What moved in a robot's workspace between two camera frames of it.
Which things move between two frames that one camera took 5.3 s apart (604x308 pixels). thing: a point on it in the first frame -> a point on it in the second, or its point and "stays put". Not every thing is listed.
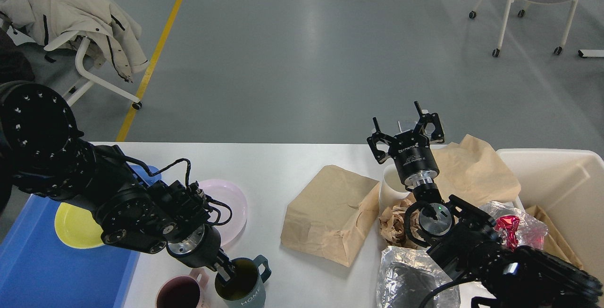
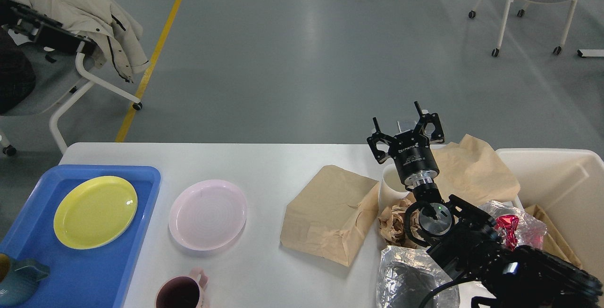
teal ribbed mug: (246, 289) -> (19, 279)
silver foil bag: (409, 276) stays put
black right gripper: (412, 153) stays put
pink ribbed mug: (182, 291) stays put
